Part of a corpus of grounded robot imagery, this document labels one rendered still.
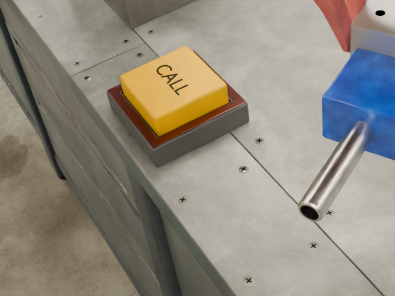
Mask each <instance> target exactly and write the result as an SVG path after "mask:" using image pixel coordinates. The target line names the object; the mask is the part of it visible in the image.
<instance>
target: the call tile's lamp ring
mask: <svg viewBox="0 0 395 296"><path fill-rule="evenodd" d="M194 53H195V54H197V53H196V52H195V51H194ZM197 56H198V57H200V56H199V55H198V54H197ZM200 58H201V57H200ZM201 60H203V59H202V58H201ZM203 61H204V60H203ZM204 63H205V64H207V63H206V62H205V61H204ZM207 65H208V64H207ZM208 67H210V66H209V65H208ZM210 68H211V67H210ZM211 70H213V69H212V68H211ZM213 71H214V73H215V74H217V75H218V77H220V78H221V80H223V81H224V82H225V83H226V86H227V94H228V96H229V97H230V98H231V99H232V100H233V101H232V102H230V103H228V104H226V105H224V106H222V107H220V108H218V109H216V110H214V111H211V112H209V113H207V114H205V115H203V116H201V117H199V118H197V119H195V120H193V121H191V122H189V123H187V124H185V125H183V126H181V127H179V128H177V129H175V130H173V131H171V132H169V133H167V134H164V135H163V136H161V137H158V138H156V136H155V135H154V134H153V133H152V132H151V131H150V129H149V128H148V127H147V125H145V123H144V122H143V120H142V119H141V118H140V117H139V116H138V114H137V113H136V112H135V111H134V110H133V109H132V107H131V106H130V105H129V103H128V102H127V101H126V100H125V99H124V97H123V96H122V95H121V94H120V93H119V91H121V90H122V85H121V84H120V85H117V86H115V87H113V88H111V89H109V90H107V92H108V93H109V94H110V95H111V97H112V98H113V99H114V101H115V102H116V103H117V104H118V106H119V107H120V108H121V109H122V110H123V112H124V113H125V115H127V117H128V118H129V119H130V121H131V122H132V123H133V124H134V125H135V127H136V128H137V129H138V130H139V132H140V133H141V134H142V136H143V137H144V138H145V139H146V141H147V142H148V143H149V144H150V145H151V147H152V148H153V149H154V148H156V147H158V146H160V145H162V144H164V143H166V142H168V141H170V140H172V139H174V138H176V137H178V136H180V135H182V134H184V133H186V132H188V131H190V130H193V129H195V128H197V127H199V126H201V125H203V124H205V123H207V122H209V121H211V120H213V119H215V118H217V117H219V116H221V115H223V114H225V113H227V112H229V111H231V110H233V109H235V108H237V107H239V106H241V105H243V104H245V103H246V101H245V100H244V99H243V98H242V97H241V96H240V95H239V94H238V93H237V92H236V91H235V90H234V89H233V88H232V87H231V86H230V85H229V84H228V83H227V82H226V81H225V80H224V79H223V78H222V77H221V76H220V75H219V74H218V73H217V72H216V71H215V70H213Z"/></svg>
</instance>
